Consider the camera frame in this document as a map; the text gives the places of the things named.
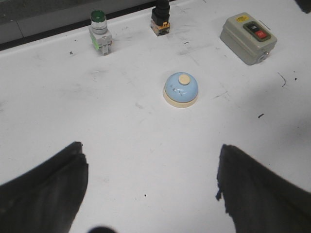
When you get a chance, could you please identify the blue and cream desk bell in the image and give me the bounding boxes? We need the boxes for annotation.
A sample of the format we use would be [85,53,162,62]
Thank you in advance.
[163,72,199,108]

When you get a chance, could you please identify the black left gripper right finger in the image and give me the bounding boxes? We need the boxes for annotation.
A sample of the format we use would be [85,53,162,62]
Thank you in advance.
[216,145,311,233]

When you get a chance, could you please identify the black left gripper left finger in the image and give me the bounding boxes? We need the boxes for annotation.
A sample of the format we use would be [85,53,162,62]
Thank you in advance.
[0,142,88,233]

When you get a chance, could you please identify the grey on-off switch box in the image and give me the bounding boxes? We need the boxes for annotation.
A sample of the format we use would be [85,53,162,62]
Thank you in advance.
[220,12,277,65]

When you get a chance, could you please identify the green pushbutton switch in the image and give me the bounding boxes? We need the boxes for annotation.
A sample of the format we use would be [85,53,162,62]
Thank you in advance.
[89,10,112,55]

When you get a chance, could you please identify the black selector switch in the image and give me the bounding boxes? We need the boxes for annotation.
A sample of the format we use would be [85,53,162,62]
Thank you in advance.
[151,0,170,36]

